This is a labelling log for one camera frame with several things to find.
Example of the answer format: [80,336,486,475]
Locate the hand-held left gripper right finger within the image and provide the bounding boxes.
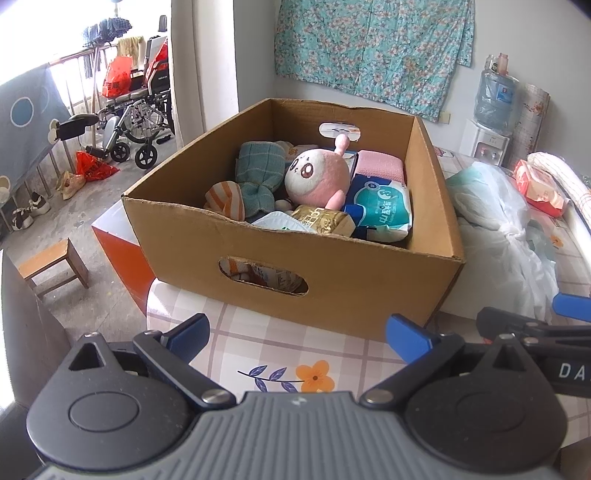
[360,314,539,409]

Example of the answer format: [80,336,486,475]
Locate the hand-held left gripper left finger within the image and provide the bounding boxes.
[68,313,234,411]

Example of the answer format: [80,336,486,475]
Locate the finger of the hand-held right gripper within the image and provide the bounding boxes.
[553,292,591,319]
[476,307,591,344]

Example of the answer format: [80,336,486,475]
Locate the brown cardboard box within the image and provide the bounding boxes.
[121,97,465,344]

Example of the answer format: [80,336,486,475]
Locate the orange striped towel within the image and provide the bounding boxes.
[204,181,246,222]

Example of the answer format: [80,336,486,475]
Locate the white blue tissue pack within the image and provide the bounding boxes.
[252,211,319,234]

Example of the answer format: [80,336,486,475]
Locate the gold tissue pack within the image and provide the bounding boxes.
[291,204,355,237]

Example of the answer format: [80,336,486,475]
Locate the blue checkered towel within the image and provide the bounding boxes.
[235,141,288,220]

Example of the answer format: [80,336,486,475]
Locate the dark printed appliance box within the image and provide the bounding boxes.
[91,203,158,315]

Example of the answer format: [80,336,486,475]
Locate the white plastic bag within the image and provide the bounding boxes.
[445,164,561,324]

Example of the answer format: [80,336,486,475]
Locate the red wet wipes pack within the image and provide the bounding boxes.
[513,159,570,217]

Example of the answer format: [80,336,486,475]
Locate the white striped folded blanket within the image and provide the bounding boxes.
[526,151,591,217]

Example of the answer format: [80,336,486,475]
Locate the teal white tissue pack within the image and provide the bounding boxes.
[344,178,413,243]

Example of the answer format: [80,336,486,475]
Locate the wooden stool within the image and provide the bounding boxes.
[18,237,90,301]

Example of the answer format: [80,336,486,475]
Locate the dark grey panel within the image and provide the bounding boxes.
[0,249,70,416]

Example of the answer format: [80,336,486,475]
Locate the pink towel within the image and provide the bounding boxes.
[356,150,408,183]

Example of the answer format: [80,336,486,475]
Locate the pink plush toy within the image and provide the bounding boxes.
[283,134,355,209]

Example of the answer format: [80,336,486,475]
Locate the beige shoes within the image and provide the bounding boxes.
[55,170,88,200]

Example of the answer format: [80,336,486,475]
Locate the rolled floral mat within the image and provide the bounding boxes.
[510,83,551,158]

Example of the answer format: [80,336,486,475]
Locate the red plastic bag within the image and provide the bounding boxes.
[75,150,121,182]
[102,55,134,99]

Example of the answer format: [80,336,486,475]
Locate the blue water jug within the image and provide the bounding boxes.
[475,69,520,137]

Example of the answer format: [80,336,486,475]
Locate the wheelchair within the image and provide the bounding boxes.
[58,34,175,169]

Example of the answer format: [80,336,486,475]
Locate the grey circle print blanket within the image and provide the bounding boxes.
[0,65,70,204]

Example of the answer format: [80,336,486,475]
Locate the yellow hanging towel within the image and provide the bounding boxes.
[115,36,146,70]

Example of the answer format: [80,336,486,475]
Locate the blue plaid hanging garment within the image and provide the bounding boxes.
[83,16,130,47]

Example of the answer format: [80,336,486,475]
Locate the teal floral wall cloth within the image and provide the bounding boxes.
[274,0,476,123]

